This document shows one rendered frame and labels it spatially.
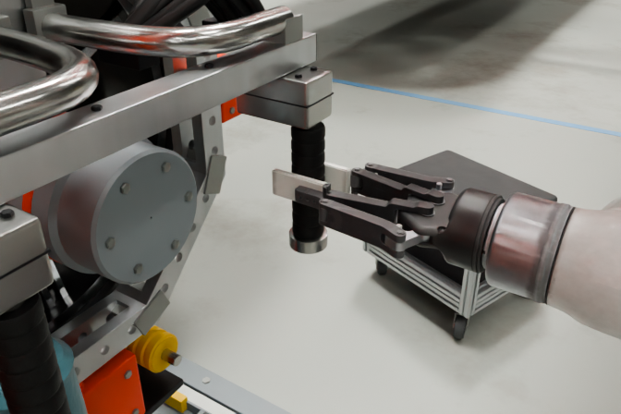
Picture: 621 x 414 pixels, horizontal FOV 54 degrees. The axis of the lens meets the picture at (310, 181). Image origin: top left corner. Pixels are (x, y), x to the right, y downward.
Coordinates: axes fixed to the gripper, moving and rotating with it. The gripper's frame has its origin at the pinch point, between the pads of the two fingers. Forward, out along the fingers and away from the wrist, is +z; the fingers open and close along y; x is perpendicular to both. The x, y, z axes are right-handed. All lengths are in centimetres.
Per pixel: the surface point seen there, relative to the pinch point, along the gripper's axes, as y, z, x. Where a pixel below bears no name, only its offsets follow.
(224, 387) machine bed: 25, 39, -75
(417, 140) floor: 195, 66, -83
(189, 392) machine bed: 20, 45, -75
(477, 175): 108, 12, -49
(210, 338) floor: 42, 59, -83
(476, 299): 78, -1, -69
